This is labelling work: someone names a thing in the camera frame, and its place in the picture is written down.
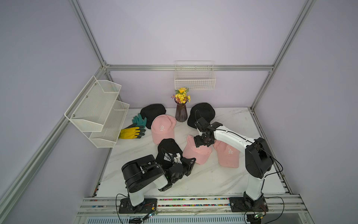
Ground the yellow flower bouquet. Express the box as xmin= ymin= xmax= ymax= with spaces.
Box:
xmin=171 ymin=87 xmax=191 ymax=104

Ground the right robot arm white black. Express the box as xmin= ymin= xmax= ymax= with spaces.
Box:
xmin=194 ymin=121 xmax=274 ymax=201

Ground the black cap white patch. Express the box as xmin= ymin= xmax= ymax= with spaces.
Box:
xmin=155 ymin=139 xmax=183 ymax=169

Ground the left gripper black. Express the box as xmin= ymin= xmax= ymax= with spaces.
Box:
xmin=172 ymin=158 xmax=196 ymax=184

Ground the aluminium back crossbar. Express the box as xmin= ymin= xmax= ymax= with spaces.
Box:
xmin=106 ymin=64 xmax=274 ymax=71

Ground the green rubber glove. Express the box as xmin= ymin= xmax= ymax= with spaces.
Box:
xmin=132 ymin=113 xmax=147 ymax=128

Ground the yellow black work glove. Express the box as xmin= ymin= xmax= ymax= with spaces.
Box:
xmin=118 ymin=126 xmax=146 ymax=139

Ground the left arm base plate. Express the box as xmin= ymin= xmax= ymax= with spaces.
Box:
xmin=118 ymin=198 xmax=158 ymax=214

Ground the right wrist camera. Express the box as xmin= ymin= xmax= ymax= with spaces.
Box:
xmin=194 ymin=117 xmax=210 ymax=132

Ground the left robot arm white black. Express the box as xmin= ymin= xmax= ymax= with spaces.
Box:
xmin=121 ymin=148 xmax=196 ymax=207

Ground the white mesh two-tier shelf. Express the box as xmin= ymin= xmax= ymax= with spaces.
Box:
xmin=64 ymin=76 xmax=130 ymax=148

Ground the aluminium frame post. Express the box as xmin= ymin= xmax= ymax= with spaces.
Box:
xmin=250 ymin=0 xmax=316 ymax=111
xmin=69 ymin=0 xmax=107 ymax=67

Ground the aluminium frame post left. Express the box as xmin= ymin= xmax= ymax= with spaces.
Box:
xmin=69 ymin=0 xmax=107 ymax=67

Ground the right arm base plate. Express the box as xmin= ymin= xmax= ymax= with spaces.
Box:
xmin=229 ymin=196 xmax=268 ymax=212

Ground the dark purple glass vase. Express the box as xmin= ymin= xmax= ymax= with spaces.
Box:
xmin=175 ymin=100 xmax=188 ymax=122

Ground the pink cap LA logo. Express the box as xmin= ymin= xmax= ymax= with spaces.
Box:
xmin=213 ymin=140 xmax=240 ymax=168

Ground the white wire wall basket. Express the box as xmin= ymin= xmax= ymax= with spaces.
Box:
xmin=174 ymin=61 xmax=216 ymax=91

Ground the pink cap white R logo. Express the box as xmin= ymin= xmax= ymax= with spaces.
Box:
xmin=151 ymin=114 xmax=177 ymax=145

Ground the aluminium front rail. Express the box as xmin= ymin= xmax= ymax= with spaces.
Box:
xmin=74 ymin=195 xmax=314 ymax=224

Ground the aluminium frame post right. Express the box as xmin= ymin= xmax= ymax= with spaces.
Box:
xmin=250 ymin=0 xmax=316 ymax=111

